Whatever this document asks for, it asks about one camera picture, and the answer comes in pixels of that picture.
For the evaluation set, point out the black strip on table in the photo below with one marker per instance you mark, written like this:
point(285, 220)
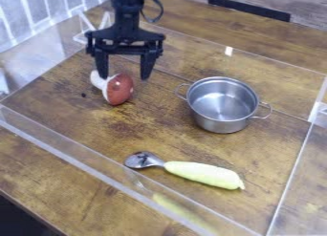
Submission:
point(257, 10)

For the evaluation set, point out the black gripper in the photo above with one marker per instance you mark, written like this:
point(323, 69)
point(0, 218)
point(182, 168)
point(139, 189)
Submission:
point(115, 40)

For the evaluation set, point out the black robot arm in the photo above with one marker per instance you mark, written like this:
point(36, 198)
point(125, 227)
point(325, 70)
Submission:
point(127, 12)

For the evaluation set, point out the red white toy mushroom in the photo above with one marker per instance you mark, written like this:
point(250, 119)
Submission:
point(117, 87)

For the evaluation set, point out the spoon with yellow handle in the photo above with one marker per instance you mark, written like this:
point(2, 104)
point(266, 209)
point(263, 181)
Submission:
point(198, 172)

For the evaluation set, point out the silver metal pot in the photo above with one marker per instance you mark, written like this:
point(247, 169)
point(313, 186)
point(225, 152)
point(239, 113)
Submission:
point(223, 103)

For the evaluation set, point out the clear acrylic triangle bracket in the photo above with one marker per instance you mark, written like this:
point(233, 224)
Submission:
point(87, 26)

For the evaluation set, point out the clear acrylic front barrier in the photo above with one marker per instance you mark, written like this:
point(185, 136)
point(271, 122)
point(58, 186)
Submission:
point(178, 207)

